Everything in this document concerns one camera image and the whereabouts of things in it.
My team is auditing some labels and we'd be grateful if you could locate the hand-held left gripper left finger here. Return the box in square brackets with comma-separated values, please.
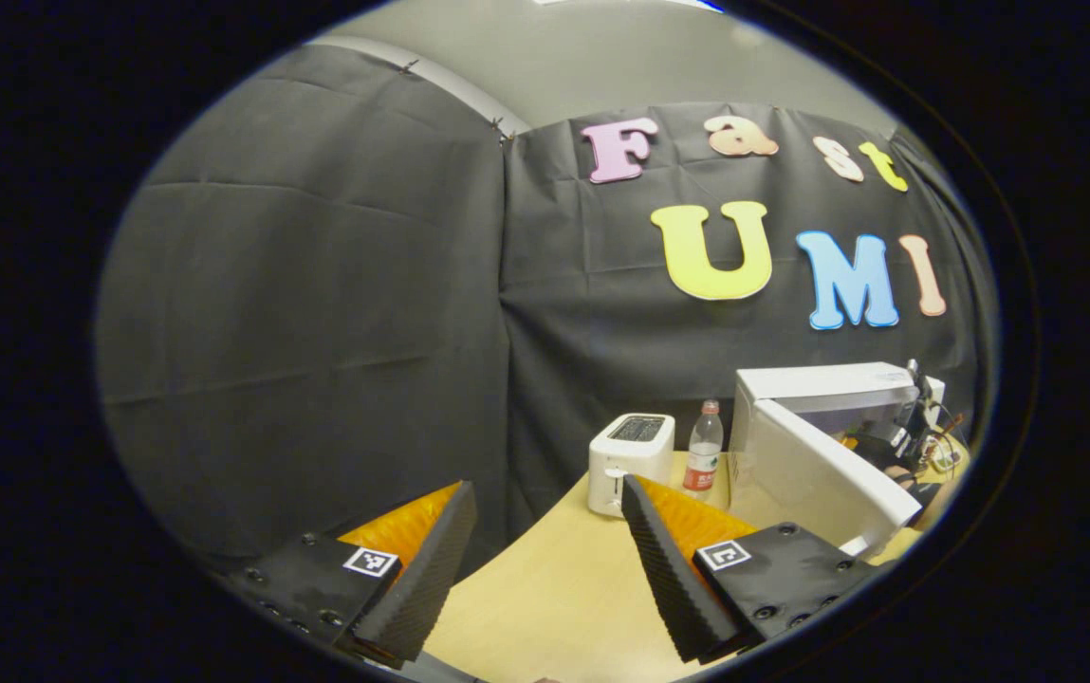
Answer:
[217, 480, 478, 665]

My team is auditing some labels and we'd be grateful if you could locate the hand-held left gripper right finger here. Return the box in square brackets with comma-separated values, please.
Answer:
[620, 473, 884, 665]

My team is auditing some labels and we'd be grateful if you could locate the white microwave oven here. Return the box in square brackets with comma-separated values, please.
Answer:
[728, 361, 946, 561]

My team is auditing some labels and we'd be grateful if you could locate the clear water bottle red label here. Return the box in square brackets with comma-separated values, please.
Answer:
[682, 399, 725, 502]

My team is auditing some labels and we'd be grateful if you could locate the white toaster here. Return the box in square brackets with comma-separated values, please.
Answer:
[588, 413, 676, 518]

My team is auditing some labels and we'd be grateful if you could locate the black backdrop cloth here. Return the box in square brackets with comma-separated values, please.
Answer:
[94, 43, 996, 561]

